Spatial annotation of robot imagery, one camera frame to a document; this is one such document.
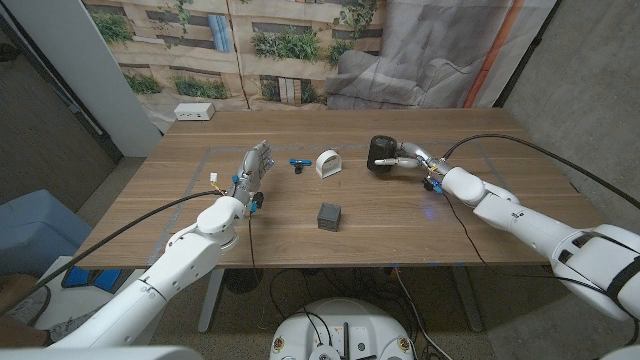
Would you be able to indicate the white table leg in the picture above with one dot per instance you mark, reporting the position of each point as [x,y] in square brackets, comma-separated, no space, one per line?
[210,300]
[467,300]

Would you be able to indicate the small blue black clamp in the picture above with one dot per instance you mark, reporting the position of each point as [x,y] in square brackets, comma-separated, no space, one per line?
[300,162]

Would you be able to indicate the black cylindrical speaker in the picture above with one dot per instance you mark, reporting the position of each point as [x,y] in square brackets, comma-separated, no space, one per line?
[380,149]

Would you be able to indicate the blue upholstered chair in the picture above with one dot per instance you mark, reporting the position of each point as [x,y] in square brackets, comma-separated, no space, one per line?
[35,230]

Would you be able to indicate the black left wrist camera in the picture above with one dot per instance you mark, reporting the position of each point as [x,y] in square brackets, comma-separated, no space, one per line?
[257,201]

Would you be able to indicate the printed fabric backdrop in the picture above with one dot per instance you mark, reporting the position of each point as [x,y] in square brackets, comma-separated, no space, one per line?
[350,60]

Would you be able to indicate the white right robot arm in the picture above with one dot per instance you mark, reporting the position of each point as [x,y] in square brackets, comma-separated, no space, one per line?
[540,230]

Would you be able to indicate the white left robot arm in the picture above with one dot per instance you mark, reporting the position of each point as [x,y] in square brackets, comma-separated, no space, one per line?
[180,260]

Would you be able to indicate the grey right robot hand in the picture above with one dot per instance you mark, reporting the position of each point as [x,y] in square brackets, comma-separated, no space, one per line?
[422,156]

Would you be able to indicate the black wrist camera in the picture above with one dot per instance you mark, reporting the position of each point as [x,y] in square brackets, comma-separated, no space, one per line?
[432,185]
[257,201]

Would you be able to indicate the black round floor fan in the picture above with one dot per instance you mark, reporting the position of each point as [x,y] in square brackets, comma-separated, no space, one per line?
[242,280]

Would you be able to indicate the blue flat floor item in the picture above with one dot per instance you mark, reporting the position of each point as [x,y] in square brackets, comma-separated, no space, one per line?
[100,279]

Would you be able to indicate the dark grey cube block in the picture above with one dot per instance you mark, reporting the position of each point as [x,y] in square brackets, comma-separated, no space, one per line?
[329,217]

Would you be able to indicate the white robot torso base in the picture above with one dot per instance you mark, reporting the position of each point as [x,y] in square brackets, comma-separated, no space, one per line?
[345,325]

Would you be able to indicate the white power strip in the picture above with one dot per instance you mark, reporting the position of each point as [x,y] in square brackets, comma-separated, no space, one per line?
[194,112]

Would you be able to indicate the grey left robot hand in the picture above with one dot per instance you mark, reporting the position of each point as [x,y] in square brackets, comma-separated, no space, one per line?
[252,170]

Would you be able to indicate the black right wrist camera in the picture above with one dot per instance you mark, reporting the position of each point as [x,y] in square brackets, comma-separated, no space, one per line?
[432,185]

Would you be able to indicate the white arched tape dispenser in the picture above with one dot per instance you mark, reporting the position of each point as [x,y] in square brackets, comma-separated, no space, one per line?
[327,165]

